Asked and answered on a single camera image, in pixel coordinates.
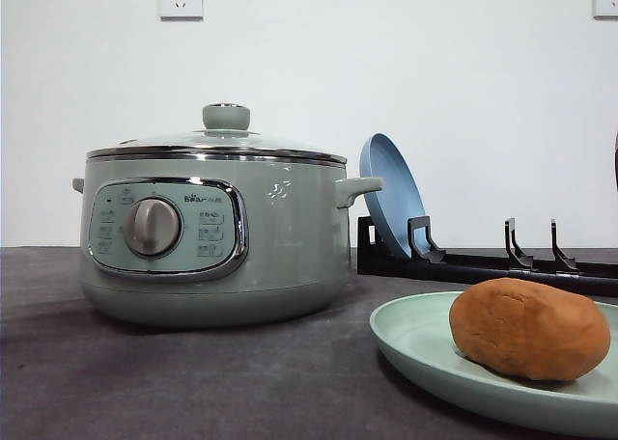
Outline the glass lid with green knob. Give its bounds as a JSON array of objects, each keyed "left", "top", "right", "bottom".
[{"left": 85, "top": 102, "right": 348, "bottom": 165}]

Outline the green plate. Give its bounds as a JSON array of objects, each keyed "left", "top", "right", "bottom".
[{"left": 370, "top": 291, "right": 618, "bottom": 437}]

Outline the brown potato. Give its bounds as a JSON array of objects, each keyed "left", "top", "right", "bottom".
[{"left": 449, "top": 277, "right": 610, "bottom": 381}]

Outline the blue plate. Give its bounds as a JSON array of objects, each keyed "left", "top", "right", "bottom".
[{"left": 359, "top": 132, "right": 429, "bottom": 260}]

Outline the black plate rack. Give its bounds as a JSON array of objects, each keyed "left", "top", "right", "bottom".
[{"left": 357, "top": 216, "right": 618, "bottom": 296}]

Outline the green electric steamer pot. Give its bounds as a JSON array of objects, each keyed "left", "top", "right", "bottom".
[{"left": 71, "top": 156, "right": 384, "bottom": 328}]

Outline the dark red plate edge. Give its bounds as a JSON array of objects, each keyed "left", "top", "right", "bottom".
[{"left": 613, "top": 130, "right": 618, "bottom": 192}]

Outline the grey table mat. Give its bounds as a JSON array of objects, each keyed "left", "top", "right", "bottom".
[{"left": 0, "top": 246, "right": 618, "bottom": 440}]

